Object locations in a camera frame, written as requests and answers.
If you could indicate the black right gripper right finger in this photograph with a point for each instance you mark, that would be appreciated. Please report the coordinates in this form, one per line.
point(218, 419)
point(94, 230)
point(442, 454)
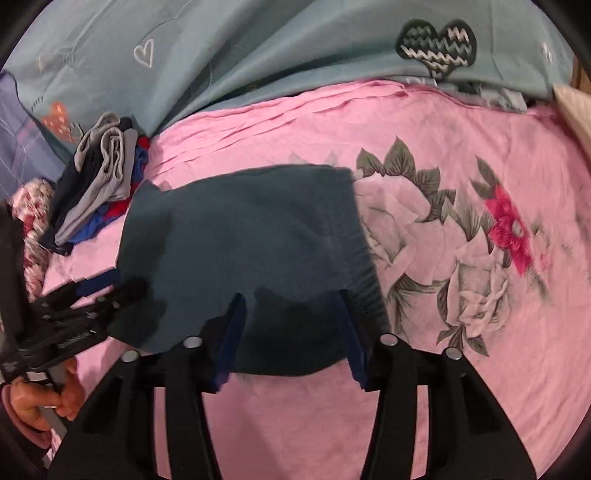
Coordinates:
point(469, 434)

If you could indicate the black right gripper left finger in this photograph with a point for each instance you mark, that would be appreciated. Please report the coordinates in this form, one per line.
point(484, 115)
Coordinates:
point(146, 418)

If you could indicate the dark teal pants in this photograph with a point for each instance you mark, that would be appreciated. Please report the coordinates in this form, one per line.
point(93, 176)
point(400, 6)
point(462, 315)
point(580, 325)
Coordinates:
point(288, 238)

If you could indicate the person's left hand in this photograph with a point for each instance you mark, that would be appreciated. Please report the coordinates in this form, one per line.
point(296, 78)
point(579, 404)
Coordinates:
point(27, 398)

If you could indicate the red floral rolled blanket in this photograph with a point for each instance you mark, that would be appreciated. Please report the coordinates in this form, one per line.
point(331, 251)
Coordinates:
point(30, 204)

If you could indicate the purple plaid sheet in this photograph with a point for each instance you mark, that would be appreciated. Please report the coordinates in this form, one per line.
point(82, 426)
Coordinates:
point(25, 154)

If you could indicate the stack of folded clothes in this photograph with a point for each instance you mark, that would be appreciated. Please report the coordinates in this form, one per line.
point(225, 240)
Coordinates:
point(98, 184)

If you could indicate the teal heart-print quilt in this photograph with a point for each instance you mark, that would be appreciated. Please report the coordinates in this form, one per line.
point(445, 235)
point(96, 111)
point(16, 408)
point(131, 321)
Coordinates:
point(160, 61)

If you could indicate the white quilted pillow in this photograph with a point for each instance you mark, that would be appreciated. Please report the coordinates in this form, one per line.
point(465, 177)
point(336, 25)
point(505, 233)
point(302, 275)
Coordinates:
point(575, 107)

